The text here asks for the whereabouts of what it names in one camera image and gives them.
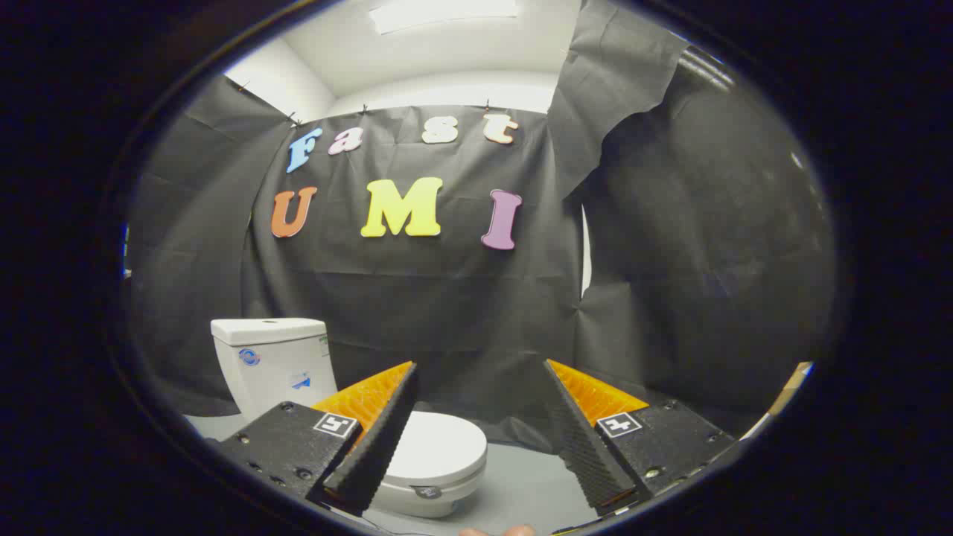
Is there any black backdrop cloth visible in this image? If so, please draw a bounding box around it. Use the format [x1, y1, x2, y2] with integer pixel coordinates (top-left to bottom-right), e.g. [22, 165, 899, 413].
[127, 0, 838, 455]

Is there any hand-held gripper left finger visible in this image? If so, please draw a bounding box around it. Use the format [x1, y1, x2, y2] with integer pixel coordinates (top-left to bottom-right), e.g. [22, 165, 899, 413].
[216, 361, 419, 517]

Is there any white toilet tank lid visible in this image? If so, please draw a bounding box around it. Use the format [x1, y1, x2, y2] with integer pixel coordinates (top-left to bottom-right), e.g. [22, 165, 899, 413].
[211, 318, 328, 347]

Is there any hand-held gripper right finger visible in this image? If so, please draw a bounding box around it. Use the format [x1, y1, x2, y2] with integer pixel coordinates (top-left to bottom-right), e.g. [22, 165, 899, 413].
[542, 359, 738, 516]

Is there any white ceramic toilet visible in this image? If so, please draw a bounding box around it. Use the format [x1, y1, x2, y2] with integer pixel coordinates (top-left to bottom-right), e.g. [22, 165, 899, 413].
[211, 318, 488, 520]

